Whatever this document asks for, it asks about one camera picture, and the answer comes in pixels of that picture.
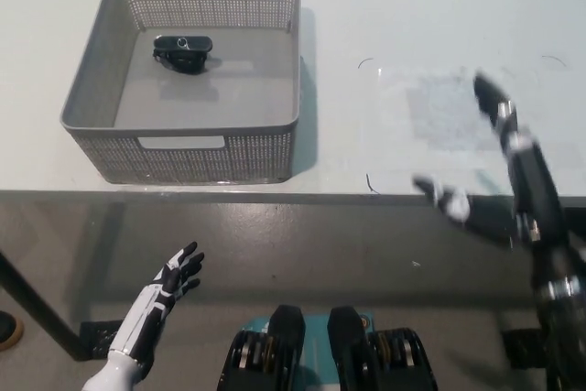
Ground black robot feet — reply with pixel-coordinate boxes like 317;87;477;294
244;310;377;391

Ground grey perforated plastic basket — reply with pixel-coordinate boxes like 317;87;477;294
60;0;303;185

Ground black table foot plate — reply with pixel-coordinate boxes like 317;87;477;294
80;320;125;360
501;328;546;369

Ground black metal table leg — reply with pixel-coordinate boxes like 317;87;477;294
0;248;91;361

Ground black ribbed robot body block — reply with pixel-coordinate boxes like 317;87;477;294
218;303;308;391
328;306;441;391

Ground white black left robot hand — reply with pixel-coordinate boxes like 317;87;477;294
108;240;206;367

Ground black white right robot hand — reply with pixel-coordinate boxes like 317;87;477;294
413;71;572;258

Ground black webcam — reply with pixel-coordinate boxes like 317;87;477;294
151;35;215;78

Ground dark shoe with tan sole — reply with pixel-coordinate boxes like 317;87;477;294
0;310;25;351

